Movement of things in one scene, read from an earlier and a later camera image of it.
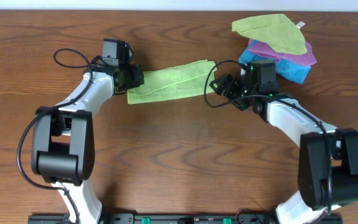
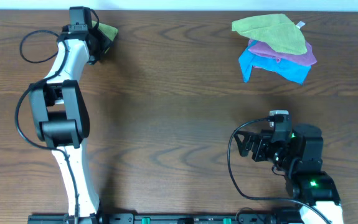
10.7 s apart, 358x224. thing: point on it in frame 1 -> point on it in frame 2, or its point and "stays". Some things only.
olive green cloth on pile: x=276 y=31 stays
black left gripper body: x=136 y=76 -> x=97 y=42
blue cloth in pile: x=291 y=71 stays
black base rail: x=185 y=218 stays
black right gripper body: x=229 y=88 -> x=258 y=147
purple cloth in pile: x=308 y=58 stays
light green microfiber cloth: x=187 y=79 -> x=110 y=32
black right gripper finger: x=221 y=87 -> x=243 y=140
